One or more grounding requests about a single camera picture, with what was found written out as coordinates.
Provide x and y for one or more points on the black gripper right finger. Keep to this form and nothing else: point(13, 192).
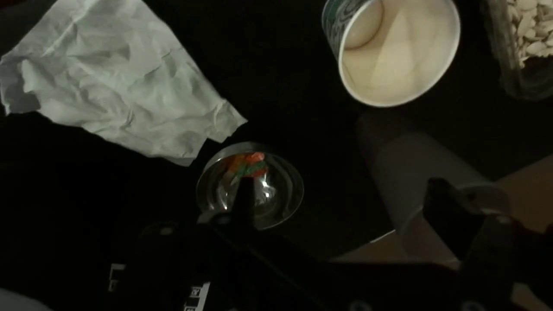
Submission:
point(447, 225)

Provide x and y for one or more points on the crumpled white tissue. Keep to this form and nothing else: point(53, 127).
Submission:
point(115, 75)

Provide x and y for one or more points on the clear container with nuts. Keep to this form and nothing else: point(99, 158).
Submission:
point(528, 40)

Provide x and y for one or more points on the white paper cup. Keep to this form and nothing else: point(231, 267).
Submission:
point(404, 63)

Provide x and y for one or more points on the orange green candy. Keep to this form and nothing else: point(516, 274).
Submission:
point(248, 161)

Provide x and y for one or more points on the small metal bowl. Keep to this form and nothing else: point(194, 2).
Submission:
point(277, 196)

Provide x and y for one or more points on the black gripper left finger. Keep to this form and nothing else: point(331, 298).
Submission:
point(245, 213)

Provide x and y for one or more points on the dark translucent plastic cup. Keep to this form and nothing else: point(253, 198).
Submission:
point(404, 166)

